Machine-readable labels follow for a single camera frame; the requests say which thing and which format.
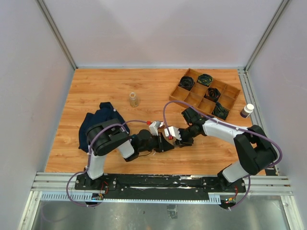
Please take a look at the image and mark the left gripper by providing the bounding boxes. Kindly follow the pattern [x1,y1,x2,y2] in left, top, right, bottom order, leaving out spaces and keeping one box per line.
[139,132,174,153]

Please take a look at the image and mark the clear glass pill jar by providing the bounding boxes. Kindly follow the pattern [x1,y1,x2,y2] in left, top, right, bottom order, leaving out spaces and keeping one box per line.
[129,92,139,107]

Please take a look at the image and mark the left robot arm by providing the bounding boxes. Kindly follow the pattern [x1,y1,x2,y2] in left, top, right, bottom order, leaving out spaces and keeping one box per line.
[85,118,175,190]

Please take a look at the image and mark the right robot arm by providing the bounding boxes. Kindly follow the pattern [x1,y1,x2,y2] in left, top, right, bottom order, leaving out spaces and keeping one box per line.
[170,108,278,192]

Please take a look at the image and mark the dark blue rolled sock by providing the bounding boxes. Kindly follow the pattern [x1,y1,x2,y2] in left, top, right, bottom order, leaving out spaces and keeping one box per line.
[212,102,229,120]

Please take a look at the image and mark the wooden divided tray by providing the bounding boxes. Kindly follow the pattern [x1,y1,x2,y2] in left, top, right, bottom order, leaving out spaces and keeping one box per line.
[169,69,246,121]

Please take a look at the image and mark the black yellow rolled sock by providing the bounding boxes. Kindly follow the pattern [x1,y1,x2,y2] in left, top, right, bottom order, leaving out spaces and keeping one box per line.
[197,74,213,87]

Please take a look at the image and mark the dark bottle white cap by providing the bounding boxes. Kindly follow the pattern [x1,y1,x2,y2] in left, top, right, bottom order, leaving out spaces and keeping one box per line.
[240,103,254,118]

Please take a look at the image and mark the dark blue cloth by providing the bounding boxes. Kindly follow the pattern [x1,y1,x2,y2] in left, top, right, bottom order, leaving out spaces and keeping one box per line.
[78,102,125,152]

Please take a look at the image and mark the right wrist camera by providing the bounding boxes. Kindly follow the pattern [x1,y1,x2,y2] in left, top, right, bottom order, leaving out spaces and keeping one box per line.
[164,126,182,140]

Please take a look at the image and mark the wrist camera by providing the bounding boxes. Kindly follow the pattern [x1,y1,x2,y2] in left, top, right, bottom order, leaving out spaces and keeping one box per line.
[164,126,182,140]
[149,121,161,136]

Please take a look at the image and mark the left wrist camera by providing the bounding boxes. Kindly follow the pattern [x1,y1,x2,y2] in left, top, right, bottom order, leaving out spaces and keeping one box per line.
[149,121,161,136]

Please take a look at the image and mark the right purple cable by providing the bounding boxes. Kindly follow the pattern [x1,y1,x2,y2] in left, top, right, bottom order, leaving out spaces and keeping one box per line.
[162,100,283,208]

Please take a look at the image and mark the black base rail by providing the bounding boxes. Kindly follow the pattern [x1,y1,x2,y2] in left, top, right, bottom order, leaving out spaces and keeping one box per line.
[74,174,246,201]

